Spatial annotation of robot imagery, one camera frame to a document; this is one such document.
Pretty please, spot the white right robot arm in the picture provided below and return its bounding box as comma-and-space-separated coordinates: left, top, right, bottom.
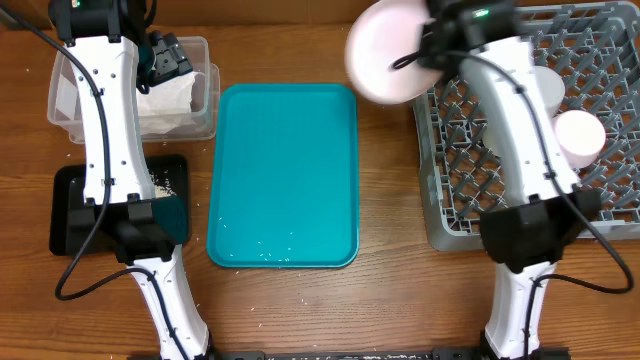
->
418, 1, 600, 359

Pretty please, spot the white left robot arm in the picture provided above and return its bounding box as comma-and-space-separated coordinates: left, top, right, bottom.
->
49, 1, 211, 359

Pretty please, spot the grey bowl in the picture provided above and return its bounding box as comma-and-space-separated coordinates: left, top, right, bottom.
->
533, 66, 566, 118

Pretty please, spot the clear plastic waste bin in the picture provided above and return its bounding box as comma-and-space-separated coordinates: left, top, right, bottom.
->
47, 36, 220, 144

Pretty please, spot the small pink saucer plate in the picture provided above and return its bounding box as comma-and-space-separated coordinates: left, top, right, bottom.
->
552, 110, 606, 169

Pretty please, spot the black tray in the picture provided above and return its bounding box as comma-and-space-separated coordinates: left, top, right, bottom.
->
49, 154, 192, 256

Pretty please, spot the large pink plate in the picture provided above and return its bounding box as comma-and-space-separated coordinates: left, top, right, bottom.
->
345, 0, 442, 105

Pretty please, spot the pale green cup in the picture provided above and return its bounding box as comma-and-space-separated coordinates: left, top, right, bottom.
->
482, 126, 501, 157

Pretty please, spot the grey dishwasher rack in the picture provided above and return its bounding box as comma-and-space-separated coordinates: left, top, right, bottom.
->
412, 1, 639, 251

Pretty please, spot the spilled rice pile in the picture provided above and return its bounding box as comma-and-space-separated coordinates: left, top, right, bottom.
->
149, 169, 179, 198

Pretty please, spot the white napkin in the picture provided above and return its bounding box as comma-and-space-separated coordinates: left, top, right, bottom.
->
136, 72, 200, 135

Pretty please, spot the teal serving tray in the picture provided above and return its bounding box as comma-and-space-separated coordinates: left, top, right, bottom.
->
206, 83, 360, 268

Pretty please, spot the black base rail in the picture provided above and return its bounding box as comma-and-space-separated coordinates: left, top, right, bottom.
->
127, 346, 571, 360

